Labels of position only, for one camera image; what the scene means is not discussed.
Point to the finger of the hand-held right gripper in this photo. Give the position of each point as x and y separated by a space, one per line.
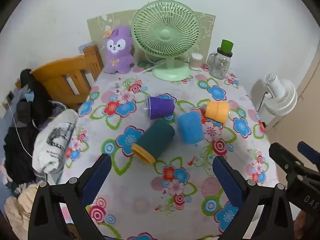
310 152
283 155

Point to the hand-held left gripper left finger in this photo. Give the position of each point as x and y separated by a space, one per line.
96 177

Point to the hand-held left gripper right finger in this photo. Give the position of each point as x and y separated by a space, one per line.
227 180

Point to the dark green cup yellow rim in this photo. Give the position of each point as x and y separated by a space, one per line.
156 137

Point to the blue cup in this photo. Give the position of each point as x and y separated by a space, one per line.
191 127

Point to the orange cup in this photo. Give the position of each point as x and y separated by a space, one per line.
216 111

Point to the purple cup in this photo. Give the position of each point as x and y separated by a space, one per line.
162 107

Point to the small green cup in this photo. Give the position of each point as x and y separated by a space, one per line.
226 46

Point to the white printed bag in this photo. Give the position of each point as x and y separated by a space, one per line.
55 135

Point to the white fan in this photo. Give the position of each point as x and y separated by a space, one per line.
277 92

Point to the beige cloth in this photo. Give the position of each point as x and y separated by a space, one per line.
20 205

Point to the pile of black clothes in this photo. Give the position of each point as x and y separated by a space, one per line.
25 115

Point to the floral tablecloth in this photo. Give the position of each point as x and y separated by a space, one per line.
190 92

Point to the wooden chair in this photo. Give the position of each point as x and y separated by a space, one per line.
62 77

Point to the glass mug jar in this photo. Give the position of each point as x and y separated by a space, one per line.
220 66

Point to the purple plush toy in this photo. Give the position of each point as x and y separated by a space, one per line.
117 60

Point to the cotton swab container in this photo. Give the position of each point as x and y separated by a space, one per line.
196 61

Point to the green desk fan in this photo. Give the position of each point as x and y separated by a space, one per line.
166 33

